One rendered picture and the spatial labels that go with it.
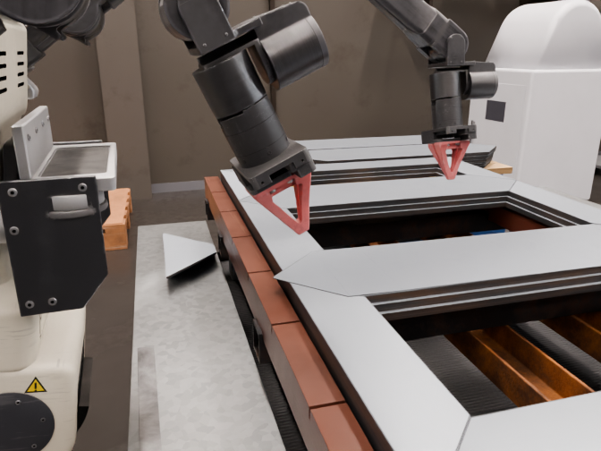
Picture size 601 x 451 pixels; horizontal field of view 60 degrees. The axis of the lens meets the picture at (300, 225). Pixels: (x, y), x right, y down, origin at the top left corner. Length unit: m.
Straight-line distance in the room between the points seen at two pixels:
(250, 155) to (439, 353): 0.80
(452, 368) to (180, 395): 0.58
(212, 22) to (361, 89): 4.58
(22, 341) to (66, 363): 0.06
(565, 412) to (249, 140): 0.40
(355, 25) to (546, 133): 1.93
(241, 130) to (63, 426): 0.47
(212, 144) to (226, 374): 3.91
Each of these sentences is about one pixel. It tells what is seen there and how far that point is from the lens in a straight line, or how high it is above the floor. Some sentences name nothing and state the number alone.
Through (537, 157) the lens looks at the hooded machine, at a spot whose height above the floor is 0.44.
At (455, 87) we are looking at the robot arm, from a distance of 1.06.
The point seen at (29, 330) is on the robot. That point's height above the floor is 0.85.
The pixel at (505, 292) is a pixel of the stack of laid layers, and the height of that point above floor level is 0.83.
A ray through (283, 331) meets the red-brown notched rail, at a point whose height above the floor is 0.83.
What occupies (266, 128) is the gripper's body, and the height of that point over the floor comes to 1.11.
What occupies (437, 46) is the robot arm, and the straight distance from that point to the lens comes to 1.04.
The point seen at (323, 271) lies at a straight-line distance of 0.82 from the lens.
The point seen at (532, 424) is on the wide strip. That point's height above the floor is 0.85.
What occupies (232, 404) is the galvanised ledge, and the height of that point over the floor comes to 0.68.
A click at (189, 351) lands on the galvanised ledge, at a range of 0.96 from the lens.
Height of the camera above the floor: 1.18
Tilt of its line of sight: 19 degrees down
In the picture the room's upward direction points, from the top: straight up
